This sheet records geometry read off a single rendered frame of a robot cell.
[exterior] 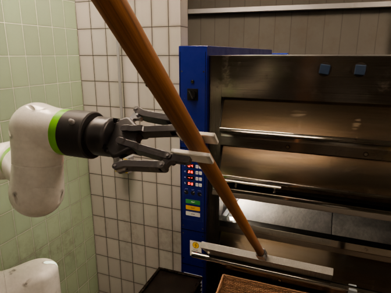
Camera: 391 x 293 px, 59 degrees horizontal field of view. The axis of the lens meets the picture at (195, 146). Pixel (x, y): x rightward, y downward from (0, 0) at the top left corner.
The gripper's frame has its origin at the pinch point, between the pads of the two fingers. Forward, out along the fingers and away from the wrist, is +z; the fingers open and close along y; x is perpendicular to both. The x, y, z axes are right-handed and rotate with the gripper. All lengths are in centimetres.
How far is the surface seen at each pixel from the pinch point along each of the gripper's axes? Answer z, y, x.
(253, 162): -13, -50, -120
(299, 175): 10, -46, -121
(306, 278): 20, 3, -116
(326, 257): 28, -14, -152
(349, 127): 31, -66, -103
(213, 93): -37, -76, -96
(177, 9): -58, -109, -69
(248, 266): -6, 4, -116
